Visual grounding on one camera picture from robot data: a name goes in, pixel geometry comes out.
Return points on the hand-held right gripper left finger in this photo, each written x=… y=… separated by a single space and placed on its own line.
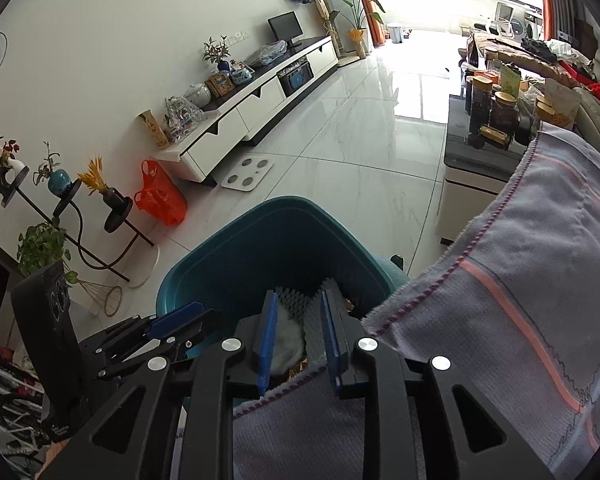
x=268 y=340

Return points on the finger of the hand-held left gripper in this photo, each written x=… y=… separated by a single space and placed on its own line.
x=195 y=332
x=177 y=316

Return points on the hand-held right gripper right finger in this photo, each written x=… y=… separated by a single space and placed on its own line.
x=330 y=340

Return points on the teal plastic bin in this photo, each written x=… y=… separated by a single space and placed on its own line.
x=280 y=240

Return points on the golden foil wrapper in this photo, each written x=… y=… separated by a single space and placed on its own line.
x=305 y=369

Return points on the cluttered metal rack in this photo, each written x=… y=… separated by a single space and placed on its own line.
x=10 y=400

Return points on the green leafy potted plant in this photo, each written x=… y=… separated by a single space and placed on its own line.
x=42 y=247

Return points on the black curved plant stand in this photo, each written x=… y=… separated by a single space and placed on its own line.
x=117 y=220

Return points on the orange plastic bag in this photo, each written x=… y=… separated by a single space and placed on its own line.
x=160 y=200

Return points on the grey blanket with pink stripes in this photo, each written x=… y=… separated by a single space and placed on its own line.
x=480 y=310

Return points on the black vase with yellow wheat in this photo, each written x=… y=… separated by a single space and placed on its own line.
x=100 y=180

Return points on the white bathroom scale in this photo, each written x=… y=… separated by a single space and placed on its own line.
x=247 y=174

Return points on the blue round vase with plant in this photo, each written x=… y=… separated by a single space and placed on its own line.
x=57 y=180

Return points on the white vase with red flowers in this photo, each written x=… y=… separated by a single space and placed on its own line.
x=10 y=157

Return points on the tall beige box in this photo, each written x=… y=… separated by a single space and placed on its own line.
x=154 y=130

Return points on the clear bag with model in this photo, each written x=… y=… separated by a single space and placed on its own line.
x=182 y=117

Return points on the white TV cabinet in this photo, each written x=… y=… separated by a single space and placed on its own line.
x=250 y=110

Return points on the black top coffee table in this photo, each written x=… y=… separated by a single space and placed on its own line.
x=470 y=170

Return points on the white ceramic jar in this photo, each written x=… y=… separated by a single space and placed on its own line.
x=198 y=95

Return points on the dark storage basket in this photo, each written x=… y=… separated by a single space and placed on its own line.
x=295 y=77

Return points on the small plant in blue vase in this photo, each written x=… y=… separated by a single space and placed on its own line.
x=219 y=55

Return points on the plastic wrapped bundle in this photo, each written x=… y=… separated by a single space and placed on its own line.
x=272 y=52

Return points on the group of glass jars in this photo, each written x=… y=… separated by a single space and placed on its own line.
x=505 y=110

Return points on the tall leafy plant yellow pot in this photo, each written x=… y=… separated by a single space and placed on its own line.
x=357 y=35

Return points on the black monitor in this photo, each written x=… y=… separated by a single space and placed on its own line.
x=285 y=26

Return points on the small white bin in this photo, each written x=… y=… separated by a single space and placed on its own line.
x=395 y=33

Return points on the beige paper bag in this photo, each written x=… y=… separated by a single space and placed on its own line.
x=562 y=102

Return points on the black clothing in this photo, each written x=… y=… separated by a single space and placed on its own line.
x=537 y=49

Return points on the white washing machine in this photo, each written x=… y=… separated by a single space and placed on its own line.
x=522 y=22

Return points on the grey curtain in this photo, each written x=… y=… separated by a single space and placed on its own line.
x=565 y=0

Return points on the wooden photo frame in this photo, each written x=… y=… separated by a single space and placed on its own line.
x=218 y=84

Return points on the white wall sockets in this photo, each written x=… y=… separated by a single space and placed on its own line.
x=238 y=37

